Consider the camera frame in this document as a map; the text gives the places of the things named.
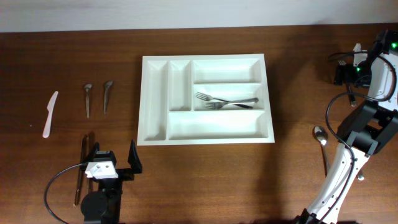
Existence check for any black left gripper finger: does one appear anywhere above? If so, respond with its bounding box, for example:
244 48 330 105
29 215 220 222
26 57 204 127
81 142 100 164
127 140 142 174

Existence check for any steel table knife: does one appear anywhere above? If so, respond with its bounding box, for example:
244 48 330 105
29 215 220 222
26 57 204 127
73 134 89 207

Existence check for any steel fork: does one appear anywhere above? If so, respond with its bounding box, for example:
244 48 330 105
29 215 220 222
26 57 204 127
205 98 259 110
338 60 357 107
195 92 253 109

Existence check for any steel tablespoon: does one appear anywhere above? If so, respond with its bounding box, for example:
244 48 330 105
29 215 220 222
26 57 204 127
357 170 364 181
313 126 330 175

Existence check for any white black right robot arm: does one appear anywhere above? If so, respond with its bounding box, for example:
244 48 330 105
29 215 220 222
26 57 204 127
294 30 397 224

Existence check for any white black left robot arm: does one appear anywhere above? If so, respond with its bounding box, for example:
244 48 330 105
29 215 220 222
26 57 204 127
80 141 142 224

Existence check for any white plastic knife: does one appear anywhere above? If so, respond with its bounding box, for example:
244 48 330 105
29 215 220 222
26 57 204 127
42 91 58 138

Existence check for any small steel teaspoon left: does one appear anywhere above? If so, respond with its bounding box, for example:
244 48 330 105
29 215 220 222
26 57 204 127
84 83 93 118

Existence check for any small steel teaspoon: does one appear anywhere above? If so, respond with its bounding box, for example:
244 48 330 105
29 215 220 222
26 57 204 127
84 83 93 118
103 80 113 114

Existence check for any small steel teaspoon right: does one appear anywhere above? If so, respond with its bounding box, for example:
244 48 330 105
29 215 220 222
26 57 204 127
103 80 113 114

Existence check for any white plastic cutlery tray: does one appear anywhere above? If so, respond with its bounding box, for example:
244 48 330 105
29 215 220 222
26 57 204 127
137 54 274 146

